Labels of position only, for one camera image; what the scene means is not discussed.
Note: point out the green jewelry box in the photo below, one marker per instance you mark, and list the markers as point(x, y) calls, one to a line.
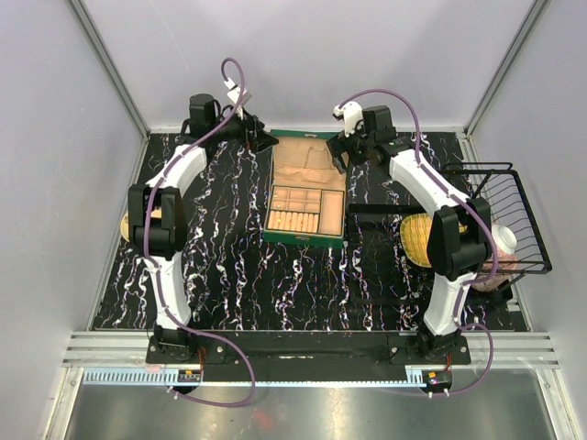
point(302, 159)

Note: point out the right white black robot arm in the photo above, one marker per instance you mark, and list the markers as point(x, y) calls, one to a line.
point(460, 238)

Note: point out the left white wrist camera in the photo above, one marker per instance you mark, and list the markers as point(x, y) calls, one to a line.
point(237, 95)

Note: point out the aluminium rail front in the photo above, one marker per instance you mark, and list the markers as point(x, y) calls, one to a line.
point(120, 358)

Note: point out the woven bamboo tray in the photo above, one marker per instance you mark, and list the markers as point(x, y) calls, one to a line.
point(414, 234)

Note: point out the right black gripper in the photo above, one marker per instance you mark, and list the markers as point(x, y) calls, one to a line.
point(338, 144)

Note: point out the red patterned ceramic bowl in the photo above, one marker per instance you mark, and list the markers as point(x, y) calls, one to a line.
point(506, 243)

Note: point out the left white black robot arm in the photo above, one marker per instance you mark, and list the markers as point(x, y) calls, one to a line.
point(156, 219)

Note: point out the beige jewelry tray insert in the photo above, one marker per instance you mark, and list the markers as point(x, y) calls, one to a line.
point(309, 211)

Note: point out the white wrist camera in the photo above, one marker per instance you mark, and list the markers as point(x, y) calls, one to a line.
point(237, 95)
point(351, 115)

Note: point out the black wire dish rack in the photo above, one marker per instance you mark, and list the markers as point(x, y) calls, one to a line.
point(501, 186)

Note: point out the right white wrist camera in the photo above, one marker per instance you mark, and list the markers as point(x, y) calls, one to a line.
point(351, 115)

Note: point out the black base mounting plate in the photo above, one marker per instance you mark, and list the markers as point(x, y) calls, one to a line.
point(218, 347)

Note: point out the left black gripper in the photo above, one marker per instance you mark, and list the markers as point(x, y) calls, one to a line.
point(260, 140)

